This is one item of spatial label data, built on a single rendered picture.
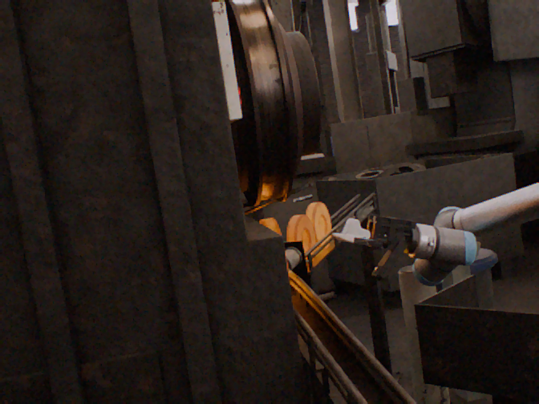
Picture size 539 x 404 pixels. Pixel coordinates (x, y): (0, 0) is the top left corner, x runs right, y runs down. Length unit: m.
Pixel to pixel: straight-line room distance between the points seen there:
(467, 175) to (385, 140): 1.75
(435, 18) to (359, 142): 1.35
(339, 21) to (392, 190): 7.11
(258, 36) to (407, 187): 2.51
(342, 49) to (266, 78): 9.26
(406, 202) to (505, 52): 1.56
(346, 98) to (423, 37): 5.28
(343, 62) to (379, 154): 4.92
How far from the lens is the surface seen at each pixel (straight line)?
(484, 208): 1.85
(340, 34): 10.57
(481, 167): 4.08
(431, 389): 2.40
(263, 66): 1.30
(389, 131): 5.60
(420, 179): 3.79
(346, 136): 6.06
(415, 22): 5.34
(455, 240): 1.76
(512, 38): 4.94
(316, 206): 2.14
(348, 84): 10.50
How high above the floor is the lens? 1.02
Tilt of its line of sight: 6 degrees down
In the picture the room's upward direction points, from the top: 9 degrees counter-clockwise
